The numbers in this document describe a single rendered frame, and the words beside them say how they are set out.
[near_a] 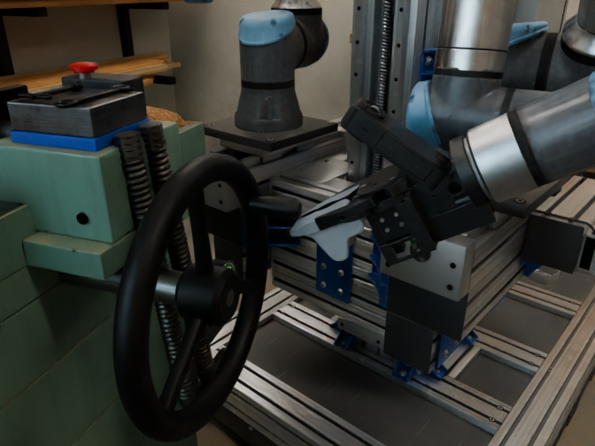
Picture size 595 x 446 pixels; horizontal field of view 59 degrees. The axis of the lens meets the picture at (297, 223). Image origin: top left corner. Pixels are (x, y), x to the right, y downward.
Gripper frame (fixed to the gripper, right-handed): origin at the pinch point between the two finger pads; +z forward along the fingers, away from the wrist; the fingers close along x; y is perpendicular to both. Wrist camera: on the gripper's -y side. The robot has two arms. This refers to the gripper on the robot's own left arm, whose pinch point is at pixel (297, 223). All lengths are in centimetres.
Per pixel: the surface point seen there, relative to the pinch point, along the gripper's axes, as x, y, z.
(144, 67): 250, -73, 175
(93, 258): -15.5, -8.6, 12.6
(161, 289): -11.9, -2.2, 11.2
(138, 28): 306, -109, 200
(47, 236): -14.0, -12.5, 18.0
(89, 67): -3.5, -25.4, 10.4
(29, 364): -18.2, -2.0, 26.6
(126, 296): -22.6, -5.7, 3.9
